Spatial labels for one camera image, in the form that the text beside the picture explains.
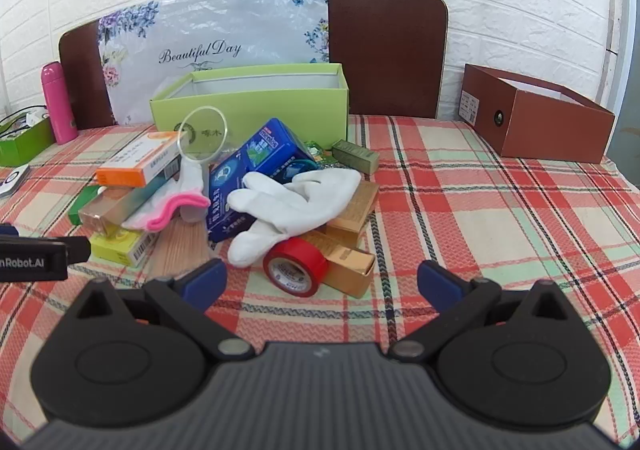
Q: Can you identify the red tape roll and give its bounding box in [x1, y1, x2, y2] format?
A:
[262, 237, 330, 300]

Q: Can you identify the orange medicine box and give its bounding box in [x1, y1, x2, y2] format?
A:
[95, 130, 182, 189]

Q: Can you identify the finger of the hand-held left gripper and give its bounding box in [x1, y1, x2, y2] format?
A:
[64, 235, 92, 264]

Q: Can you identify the blue mint box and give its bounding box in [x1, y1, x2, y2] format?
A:
[234, 118, 317, 181]

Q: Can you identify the brown shoe box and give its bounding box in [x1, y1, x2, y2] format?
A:
[458, 63, 616, 165]

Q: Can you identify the pink thermos bottle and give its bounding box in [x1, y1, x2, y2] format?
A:
[41, 61, 80, 146]

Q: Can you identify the gold cardboard box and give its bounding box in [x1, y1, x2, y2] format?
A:
[304, 229, 376, 300]
[324, 179, 381, 235]

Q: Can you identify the white cotton glove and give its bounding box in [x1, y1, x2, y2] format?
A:
[226, 167, 362, 267]

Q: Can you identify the teal and gold box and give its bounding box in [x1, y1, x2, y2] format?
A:
[78, 179, 174, 239]

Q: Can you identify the blue medicine box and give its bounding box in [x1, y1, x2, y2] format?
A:
[206, 152, 301, 244]

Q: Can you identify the light green cardboard box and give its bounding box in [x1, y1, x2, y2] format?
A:
[148, 62, 350, 152]

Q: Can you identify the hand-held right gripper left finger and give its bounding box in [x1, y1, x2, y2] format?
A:
[74, 258, 255, 364]

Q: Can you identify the plaid bed sheet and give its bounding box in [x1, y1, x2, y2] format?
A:
[0, 112, 640, 450]

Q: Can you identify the pink white sock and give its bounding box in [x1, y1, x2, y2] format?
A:
[121, 160, 211, 232]

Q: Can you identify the yellow medicine box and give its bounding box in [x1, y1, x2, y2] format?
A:
[88, 229, 161, 267]

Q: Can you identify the bundle of wooden sticks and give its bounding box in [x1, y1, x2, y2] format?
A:
[143, 219, 211, 281]

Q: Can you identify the floral plastic bag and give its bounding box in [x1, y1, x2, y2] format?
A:
[97, 0, 331, 126]

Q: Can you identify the green patterned packet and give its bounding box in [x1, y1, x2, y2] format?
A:
[304, 139, 341, 169]

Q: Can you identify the dark green small box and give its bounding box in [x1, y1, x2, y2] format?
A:
[67, 185, 101, 226]

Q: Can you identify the olive green box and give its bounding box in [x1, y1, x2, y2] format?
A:
[331, 139, 380, 176]

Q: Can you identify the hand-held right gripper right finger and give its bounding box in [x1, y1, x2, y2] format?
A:
[388, 259, 574, 363]

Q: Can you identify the clear plastic dome scoop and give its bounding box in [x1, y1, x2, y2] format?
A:
[177, 105, 232, 166]

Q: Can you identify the white round-edged device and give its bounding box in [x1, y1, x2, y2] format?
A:
[0, 167, 31, 199]

